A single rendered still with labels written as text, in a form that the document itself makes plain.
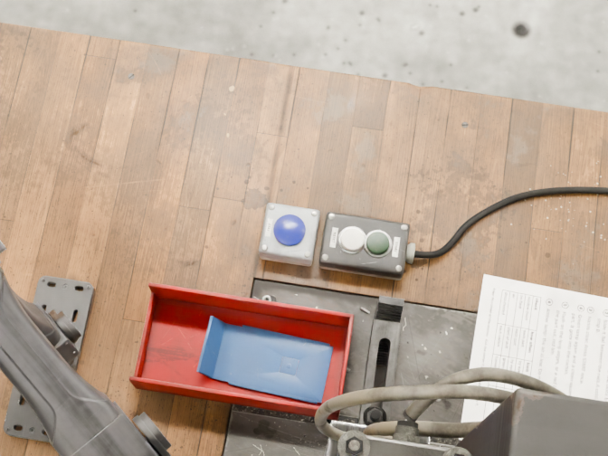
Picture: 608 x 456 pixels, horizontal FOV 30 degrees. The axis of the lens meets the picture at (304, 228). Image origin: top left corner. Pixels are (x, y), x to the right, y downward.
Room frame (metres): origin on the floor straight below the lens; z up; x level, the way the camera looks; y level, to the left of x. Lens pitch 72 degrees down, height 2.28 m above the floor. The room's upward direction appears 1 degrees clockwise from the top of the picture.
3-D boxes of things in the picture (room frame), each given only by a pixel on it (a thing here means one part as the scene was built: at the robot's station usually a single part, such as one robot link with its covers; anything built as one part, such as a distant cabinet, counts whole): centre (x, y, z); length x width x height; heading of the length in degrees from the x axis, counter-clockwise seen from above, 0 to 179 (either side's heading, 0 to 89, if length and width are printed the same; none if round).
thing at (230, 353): (0.27, 0.04, 0.92); 0.15 x 0.07 x 0.03; 79
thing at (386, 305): (0.30, -0.10, 0.95); 0.06 x 0.03 x 0.09; 172
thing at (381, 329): (0.23, -0.09, 0.95); 0.15 x 0.03 x 0.10; 172
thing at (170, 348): (0.27, 0.07, 0.93); 0.25 x 0.12 x 0.06; 82
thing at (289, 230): (0.43, 0.02, 0.93); 0.04 x 0.04 x 0.02
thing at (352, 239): (0.42, -0.06, 0.93); 0.03 x 0.03 x 0.02
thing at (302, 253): (0.43, 0.02, 0.90); 0.07 x 0.07 x 0.06; 82
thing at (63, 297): (0.27, 0.31, 0.94); 0.20 x 0.07 x 0.08; 172
